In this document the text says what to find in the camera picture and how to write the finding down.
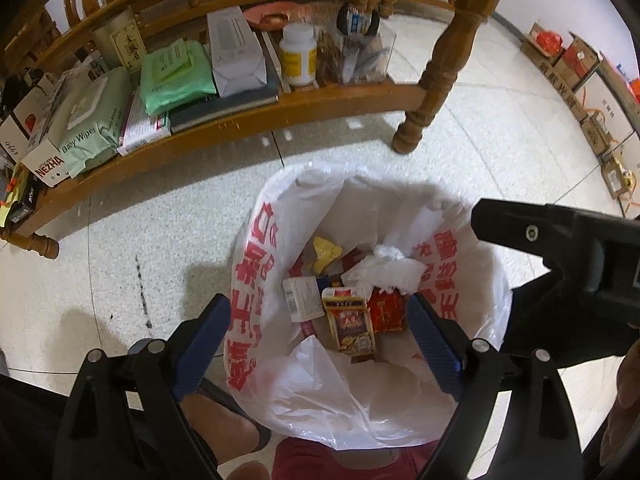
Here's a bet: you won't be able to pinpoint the white tissue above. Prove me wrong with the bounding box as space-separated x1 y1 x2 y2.
341 245 426 300

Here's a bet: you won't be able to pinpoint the yellow snack wrapper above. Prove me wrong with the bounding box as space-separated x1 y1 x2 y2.
311 236 343 275

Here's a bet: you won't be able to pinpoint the white red-print trash bag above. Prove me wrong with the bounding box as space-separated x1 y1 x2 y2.
224 162 512 451

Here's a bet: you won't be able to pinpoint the red trash bin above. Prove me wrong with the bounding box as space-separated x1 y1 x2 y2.
271 438 437 480

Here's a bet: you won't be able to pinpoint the red box in trash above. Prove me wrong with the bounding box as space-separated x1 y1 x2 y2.
367 288 406 334

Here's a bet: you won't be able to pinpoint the small white box in trash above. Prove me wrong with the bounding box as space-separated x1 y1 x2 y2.
282 276 324 323

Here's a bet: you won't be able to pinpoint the dark snack packet in trash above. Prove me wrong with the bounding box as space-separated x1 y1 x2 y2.
321 287 376 360

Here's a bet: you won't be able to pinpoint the person's sandaled foot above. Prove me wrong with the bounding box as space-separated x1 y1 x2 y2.
179 378 271 465

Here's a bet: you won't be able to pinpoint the Nezha white red box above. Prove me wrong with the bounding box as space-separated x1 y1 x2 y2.
22 139 70 188

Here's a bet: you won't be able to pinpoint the baby wipes pack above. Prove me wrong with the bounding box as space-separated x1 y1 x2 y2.
53 66 134 178

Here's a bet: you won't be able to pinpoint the clear plastic organizer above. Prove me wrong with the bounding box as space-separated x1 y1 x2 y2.
318 3 396 86

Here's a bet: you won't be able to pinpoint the dark notebook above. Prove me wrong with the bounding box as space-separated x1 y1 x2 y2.
168 58 280 134

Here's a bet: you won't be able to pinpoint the green wipes pack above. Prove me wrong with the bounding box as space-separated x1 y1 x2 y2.
140 38 217 116

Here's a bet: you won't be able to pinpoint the white yellow pill bottle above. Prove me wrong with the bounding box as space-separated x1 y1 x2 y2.
280 23 317 87

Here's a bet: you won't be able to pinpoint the white carton box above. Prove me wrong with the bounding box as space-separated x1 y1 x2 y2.
207 6 267 98

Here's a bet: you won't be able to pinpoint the gold tea tin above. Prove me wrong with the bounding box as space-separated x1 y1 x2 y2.
91 6 146 75

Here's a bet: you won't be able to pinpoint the pink dish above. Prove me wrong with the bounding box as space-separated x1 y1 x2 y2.
243 1 294 32

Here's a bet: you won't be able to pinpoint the cardboard boxes by wall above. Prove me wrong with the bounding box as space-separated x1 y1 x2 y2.
521 23 639 218

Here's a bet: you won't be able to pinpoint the wooden coffee table frame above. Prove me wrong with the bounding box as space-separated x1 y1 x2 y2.
1 0 499 259

